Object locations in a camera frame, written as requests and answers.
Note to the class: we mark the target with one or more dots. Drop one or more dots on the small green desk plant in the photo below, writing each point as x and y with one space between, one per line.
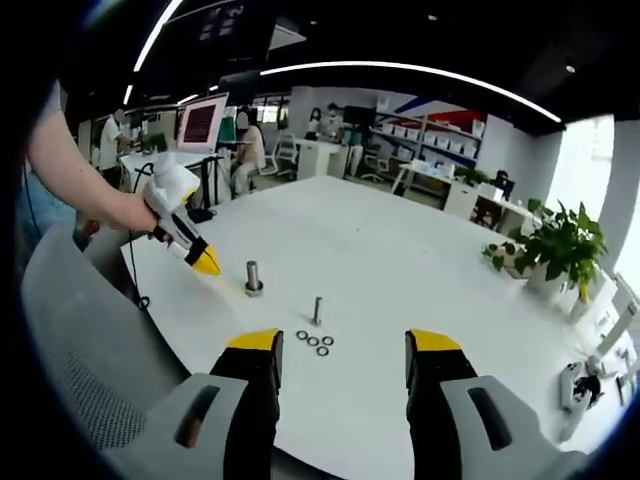
472 176

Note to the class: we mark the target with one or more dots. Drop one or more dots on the white swivel chair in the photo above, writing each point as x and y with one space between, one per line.
286 150

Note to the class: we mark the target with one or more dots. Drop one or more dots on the shelf with white bins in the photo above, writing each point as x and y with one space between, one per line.
430 140

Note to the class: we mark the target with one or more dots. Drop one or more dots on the person's blue jeans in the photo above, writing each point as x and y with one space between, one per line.
45 210

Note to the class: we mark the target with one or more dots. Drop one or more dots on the office chair by shelf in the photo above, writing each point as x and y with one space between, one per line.
377 160

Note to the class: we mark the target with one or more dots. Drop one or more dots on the bright window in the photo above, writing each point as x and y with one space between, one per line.
585 165

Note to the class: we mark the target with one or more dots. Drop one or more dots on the white handheld controller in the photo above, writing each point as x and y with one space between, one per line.
569 390

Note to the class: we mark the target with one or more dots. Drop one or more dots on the short ceiling light strip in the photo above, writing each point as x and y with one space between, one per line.
128 95

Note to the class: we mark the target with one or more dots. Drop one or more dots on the straight ceiling light strip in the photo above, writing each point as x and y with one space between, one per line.
155 35

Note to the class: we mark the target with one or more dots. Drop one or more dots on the black monitor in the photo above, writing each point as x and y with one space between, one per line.
359 115

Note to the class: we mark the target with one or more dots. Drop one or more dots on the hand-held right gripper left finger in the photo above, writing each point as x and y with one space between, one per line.
250 400

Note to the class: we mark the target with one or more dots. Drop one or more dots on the white counter desk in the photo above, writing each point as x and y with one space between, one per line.
320 157

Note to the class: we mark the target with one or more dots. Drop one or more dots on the large steel threaded stud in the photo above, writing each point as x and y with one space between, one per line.
253 272

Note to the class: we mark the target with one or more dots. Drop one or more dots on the long white office desk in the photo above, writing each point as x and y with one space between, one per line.
460 197

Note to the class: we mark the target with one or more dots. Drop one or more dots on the large green potted plant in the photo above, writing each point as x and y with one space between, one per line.
565 245

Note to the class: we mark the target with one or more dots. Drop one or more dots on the thin steel threaded stud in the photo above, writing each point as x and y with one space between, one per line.
317 307

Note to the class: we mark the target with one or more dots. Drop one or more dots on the black small gadget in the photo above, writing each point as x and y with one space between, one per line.
587 390

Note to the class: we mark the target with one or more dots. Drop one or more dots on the grey mesh office chair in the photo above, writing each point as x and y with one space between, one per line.
90 350

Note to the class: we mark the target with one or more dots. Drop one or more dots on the steel washer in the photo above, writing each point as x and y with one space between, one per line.
297 335
308 342
332 341
316 352

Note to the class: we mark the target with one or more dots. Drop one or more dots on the person's left hand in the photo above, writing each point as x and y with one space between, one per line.
130 212

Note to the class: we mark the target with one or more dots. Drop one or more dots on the white desk stand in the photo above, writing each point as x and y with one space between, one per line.
617 320

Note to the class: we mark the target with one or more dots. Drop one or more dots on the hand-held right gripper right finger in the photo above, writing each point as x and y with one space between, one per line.
435 400

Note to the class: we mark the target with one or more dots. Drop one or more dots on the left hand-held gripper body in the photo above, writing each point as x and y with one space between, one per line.
167 187

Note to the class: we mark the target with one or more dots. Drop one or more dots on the long curved ceiling light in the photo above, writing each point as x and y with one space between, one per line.
380 64

